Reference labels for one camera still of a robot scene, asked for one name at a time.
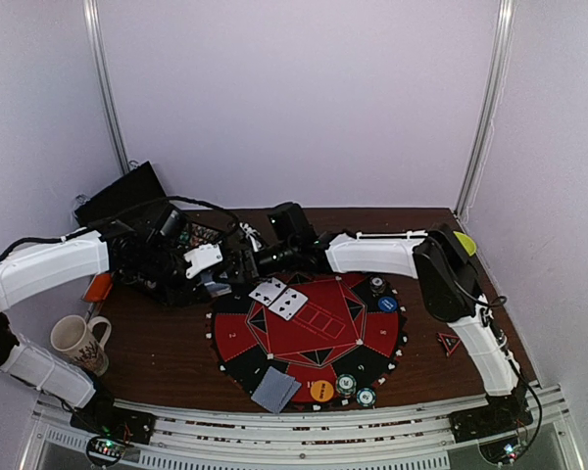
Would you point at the wrist white camera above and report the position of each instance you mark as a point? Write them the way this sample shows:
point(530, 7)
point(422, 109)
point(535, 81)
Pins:
point(253, 236)
point(201, 258)

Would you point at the orange big blind button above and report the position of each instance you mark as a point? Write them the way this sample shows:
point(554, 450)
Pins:
point(321, 391)

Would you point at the blue small blind button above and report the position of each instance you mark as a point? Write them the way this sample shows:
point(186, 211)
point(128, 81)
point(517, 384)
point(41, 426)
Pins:
point(387, 304)

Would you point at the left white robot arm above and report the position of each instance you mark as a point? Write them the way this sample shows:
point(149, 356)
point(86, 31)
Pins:
point(34, 266)

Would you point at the black white poker chip stack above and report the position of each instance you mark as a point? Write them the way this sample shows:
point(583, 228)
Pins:
point(377, 284)

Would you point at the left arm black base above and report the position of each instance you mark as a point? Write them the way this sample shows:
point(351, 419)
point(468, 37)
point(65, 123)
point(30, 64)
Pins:
point(108, 420)

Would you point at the black poker chip case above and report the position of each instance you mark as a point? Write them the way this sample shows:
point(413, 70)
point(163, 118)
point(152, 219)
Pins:
point(122, 205)

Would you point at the four of clubs card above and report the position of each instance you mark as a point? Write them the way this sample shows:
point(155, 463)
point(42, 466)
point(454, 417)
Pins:
point(268, 291)

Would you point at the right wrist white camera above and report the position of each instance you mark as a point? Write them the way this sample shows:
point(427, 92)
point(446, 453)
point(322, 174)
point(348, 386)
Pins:
point(253, 236)

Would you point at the spades face-up card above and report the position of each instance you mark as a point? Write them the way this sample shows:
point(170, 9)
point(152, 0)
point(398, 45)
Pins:
point(288, 304)

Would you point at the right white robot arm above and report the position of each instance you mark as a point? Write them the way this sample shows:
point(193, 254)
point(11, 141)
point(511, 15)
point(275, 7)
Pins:
point(436, 258)

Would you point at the aluminium front rail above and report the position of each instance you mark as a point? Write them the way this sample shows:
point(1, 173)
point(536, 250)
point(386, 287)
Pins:
point(417, 436)

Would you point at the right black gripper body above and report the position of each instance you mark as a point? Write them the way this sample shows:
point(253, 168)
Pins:
point(254, 261)

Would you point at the white floral ceramic mug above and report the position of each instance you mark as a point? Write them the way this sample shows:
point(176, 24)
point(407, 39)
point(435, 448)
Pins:
point(83, 342)

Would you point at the round red black poker mat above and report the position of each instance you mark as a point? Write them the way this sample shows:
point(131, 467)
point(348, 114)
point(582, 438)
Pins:
point(339, 330)

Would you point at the red black triangular token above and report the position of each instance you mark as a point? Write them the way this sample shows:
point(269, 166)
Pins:
point(449, 343)

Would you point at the yellow green plastic bowl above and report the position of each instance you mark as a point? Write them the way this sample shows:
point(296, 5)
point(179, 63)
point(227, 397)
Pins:
point(467, 242)

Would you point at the orange plastic cup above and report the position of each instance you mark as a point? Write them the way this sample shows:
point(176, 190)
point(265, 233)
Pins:
point(99, 288)

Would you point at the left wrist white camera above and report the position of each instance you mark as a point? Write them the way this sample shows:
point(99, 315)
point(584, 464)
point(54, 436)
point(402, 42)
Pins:
point(201, 258)

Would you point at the left aluminium frame post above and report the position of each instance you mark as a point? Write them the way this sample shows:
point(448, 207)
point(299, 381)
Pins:
point(94, 31)

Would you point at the teal white poker chip stack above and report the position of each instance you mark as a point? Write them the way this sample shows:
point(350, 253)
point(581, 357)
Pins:
point(366, 397)

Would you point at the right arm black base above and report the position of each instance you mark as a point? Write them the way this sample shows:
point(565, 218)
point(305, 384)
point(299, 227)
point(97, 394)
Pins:
point(499, 415)

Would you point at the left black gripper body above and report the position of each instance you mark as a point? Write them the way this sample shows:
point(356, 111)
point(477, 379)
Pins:
point(179, 296)

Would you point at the dealt blue-backed card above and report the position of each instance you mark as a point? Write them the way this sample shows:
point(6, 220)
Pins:
point(272, 375)
point(275, 396)

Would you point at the grey playing card deck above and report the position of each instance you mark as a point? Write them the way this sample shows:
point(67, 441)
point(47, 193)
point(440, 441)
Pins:
point(214, 287)

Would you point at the green white poker chip stack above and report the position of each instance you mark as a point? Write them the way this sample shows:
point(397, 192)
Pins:
point(345, 385)

